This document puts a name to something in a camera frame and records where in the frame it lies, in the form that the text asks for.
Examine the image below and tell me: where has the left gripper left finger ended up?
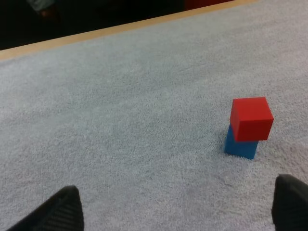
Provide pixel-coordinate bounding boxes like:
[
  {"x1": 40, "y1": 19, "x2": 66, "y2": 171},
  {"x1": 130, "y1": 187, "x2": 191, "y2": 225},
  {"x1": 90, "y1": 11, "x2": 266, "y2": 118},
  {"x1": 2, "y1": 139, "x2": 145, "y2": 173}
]
[{"x1": 6, "y1": 185, "x2": 85, "y2": 231}]

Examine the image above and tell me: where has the red cube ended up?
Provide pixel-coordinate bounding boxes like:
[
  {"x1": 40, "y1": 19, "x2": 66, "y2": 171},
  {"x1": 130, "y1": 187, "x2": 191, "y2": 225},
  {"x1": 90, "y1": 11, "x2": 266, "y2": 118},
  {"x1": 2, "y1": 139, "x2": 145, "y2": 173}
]
[{"x1": 229, "y1": 97, "x2": 274, "y2": 142}]

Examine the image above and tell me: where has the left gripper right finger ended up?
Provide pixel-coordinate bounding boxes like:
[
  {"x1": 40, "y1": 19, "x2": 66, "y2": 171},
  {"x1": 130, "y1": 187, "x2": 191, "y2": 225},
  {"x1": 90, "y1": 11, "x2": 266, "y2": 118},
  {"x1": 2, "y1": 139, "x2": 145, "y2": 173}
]
[{"x1": 271, "y1": 174, "x2": 308, "y2": 231}]

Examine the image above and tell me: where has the blue cube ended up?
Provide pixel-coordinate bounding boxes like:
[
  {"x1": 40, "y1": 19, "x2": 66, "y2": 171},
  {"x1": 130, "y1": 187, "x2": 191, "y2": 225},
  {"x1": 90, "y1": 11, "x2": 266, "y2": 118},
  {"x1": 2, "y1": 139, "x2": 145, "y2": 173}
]
[{"x1": 224, "y1": 124, "x2": 259, "y2": 160}]

